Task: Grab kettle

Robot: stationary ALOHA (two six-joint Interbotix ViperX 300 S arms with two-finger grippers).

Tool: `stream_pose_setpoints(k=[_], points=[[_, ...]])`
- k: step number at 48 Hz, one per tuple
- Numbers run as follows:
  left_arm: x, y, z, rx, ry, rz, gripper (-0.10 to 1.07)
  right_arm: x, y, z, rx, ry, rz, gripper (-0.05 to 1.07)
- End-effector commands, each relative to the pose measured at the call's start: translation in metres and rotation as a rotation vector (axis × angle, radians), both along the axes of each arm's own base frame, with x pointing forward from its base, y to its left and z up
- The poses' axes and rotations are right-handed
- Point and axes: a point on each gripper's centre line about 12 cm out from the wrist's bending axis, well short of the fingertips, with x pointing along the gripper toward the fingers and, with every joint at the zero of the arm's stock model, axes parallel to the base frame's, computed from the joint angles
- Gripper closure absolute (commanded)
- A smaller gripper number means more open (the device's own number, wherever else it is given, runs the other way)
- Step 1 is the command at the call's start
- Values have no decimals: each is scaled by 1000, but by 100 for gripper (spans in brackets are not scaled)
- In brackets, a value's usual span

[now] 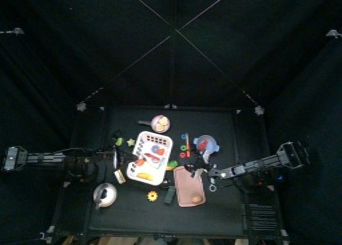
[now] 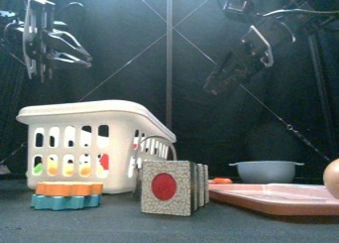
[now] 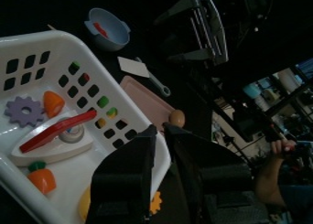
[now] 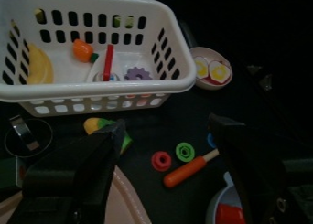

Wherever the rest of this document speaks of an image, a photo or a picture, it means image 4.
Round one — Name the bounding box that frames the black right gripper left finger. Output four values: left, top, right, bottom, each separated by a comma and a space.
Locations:
7, 119, 127, 224

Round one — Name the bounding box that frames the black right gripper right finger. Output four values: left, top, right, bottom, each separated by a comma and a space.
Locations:
206, 112, 313, 224

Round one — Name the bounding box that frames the blue toy nut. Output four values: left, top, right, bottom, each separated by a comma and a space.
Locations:
206, 133, 218, 149

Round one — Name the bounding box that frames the pink toy plate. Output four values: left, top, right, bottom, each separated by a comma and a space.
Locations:
0, 165, 153, 224

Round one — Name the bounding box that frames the white pan with red item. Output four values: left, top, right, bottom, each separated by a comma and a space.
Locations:
205, 171, 249, 224

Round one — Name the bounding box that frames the toy corn cob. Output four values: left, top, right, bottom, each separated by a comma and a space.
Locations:
83, 117, 135, 154

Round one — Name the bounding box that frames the green toy nut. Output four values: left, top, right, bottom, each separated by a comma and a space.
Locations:
176, 142, 196, 163

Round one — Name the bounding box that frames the red toy nut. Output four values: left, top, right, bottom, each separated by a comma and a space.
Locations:
150, 151, 173, 173

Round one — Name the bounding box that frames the white bowl with eggs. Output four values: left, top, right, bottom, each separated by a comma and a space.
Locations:
190, 46, 234, 91

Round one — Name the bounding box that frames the purple toy gear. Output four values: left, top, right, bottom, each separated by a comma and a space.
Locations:
123, 66, 153, 81

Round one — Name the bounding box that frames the yellow toy banana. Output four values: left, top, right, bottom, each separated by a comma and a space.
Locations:
24, 43, 55, 85

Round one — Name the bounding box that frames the orange toy carrot piece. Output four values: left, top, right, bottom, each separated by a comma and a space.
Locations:
73, 38, 101, 64

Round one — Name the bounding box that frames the white plastic basket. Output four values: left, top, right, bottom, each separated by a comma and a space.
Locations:
0, 0, 198, 118

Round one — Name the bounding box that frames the green toy vegetable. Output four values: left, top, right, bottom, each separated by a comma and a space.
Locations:
110, 0, 135, 29

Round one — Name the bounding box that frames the orange-handled toy tool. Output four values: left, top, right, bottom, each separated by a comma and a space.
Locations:
164, 148, 221, 189

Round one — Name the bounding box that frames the black pot with metal handle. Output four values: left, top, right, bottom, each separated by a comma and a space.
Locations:
4, 114, 54, 158

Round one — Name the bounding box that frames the red-handled toy utensil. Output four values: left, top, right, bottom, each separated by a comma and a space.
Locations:
93, 44, 121, 82

